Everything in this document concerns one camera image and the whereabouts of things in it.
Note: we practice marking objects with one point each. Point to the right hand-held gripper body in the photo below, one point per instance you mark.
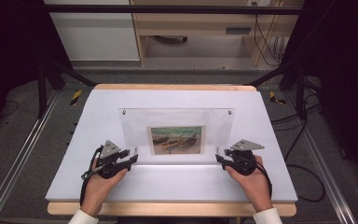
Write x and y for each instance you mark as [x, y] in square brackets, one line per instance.
[244, 158]

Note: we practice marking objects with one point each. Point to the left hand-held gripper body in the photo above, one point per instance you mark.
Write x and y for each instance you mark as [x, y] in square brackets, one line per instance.
[110, 161]

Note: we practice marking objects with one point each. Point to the clear acrylic picture frame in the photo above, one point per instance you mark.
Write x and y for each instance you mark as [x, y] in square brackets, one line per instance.
[177, 140]

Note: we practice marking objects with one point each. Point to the person's right hand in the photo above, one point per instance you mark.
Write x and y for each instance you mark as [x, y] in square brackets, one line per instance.
[251, 186]

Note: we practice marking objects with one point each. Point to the person's left hand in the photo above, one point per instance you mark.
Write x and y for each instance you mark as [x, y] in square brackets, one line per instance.
[99, 189]

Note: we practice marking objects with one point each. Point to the white table sheet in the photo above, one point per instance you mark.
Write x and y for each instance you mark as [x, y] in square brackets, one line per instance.
[174, 183]

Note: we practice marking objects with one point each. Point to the white work board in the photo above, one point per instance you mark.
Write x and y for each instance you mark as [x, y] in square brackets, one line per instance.
[174, 209]

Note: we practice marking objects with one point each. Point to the yellow clamp right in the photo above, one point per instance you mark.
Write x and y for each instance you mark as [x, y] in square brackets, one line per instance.
[276, 98]

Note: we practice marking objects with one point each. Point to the yellow clamp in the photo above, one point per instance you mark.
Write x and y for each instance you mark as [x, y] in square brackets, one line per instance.
[276, 98]
[76, 97]

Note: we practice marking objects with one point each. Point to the yellow clamp left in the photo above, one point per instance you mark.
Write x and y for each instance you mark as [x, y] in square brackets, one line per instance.
[76, 97]

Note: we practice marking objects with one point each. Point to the black metal stand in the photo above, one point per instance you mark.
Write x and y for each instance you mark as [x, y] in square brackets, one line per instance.
[48, 81]
[292, 81]

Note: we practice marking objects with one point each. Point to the white cabinet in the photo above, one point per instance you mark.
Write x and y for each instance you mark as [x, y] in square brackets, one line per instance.
[96, 34]

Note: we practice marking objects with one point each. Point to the wooden desk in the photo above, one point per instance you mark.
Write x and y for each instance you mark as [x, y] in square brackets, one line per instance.
[199, 28]

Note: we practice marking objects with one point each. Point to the black curtain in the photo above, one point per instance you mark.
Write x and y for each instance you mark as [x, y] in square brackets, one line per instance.
[9, 56]
[345, 77]

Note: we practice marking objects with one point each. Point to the black horizontal bar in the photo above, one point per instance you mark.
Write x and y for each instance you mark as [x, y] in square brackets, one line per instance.
[174, 9]

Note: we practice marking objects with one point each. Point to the aluminium floor rail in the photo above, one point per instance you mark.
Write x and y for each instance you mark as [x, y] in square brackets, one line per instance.
[21, 152]
[320, 161]

